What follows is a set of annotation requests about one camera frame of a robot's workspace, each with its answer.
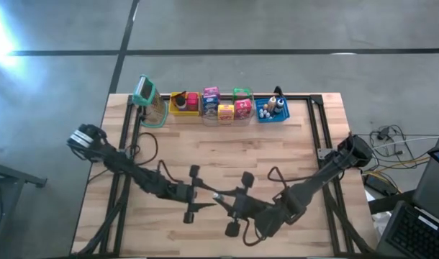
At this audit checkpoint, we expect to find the green mini cereal box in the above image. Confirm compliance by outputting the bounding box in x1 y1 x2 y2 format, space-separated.
232 87 252 101

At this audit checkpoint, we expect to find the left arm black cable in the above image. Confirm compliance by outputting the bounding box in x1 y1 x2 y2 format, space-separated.
132 131 186 185

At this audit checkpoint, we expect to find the yellow cable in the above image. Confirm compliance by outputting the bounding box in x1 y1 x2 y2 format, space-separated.
370 155 431 176

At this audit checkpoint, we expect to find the Corn Pops mini cereal box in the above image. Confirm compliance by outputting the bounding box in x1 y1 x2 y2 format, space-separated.
217 104 235 122

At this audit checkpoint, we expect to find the yellow plastic basket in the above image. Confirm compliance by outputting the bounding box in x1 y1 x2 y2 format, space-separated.
168 91 202 117

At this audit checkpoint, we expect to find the black cable with adapter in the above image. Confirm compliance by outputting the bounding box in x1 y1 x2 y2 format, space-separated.
368 124 422 159

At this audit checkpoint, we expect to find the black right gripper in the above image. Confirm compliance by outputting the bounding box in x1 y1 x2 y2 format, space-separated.
219 171 274 238

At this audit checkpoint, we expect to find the black power strip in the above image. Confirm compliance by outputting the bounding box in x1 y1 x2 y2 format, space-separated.
363 172 399 197

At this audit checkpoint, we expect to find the black aluminium table frame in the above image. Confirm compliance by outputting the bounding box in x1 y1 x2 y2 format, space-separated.
71 93 378 258

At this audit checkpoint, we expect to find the black furniture stand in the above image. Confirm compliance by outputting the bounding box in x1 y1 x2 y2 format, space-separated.
0 157 48 259

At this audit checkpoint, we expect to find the black desk leg bar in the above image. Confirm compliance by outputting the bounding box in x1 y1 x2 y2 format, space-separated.
368 189 418 216

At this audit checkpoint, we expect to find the grey laptop with keyboard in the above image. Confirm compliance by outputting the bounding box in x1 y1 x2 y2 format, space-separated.
376 158 439 259

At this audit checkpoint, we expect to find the metal grater with teal handle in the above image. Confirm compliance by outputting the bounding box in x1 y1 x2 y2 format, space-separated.
132 74 169 129

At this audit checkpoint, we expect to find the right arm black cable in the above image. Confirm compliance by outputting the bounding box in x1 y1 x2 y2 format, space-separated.
242 165 316 247

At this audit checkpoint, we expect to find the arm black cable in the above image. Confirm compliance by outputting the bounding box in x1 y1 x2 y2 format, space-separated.
242 165 316 247
132 131 186 185

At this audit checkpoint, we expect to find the blue plastic basket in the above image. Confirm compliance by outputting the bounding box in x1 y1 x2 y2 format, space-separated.
255 96 291 124

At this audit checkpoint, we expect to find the Frosted Flakes mini cereal box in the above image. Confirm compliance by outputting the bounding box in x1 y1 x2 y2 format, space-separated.
202 94 220 117

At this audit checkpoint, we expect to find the clear plastic bin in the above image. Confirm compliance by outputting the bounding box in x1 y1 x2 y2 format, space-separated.
199 87 258 127

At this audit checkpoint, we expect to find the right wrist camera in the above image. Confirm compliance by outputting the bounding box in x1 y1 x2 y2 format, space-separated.
272 188 308 226

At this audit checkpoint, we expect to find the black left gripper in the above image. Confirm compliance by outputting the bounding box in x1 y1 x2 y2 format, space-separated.
175 164 227 224

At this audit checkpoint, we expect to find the Froot Loops mini cereal box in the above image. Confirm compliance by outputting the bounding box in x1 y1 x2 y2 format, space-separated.
233 99 254 120

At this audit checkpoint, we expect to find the white bag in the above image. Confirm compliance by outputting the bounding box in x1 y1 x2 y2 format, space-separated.
370 211 392 240

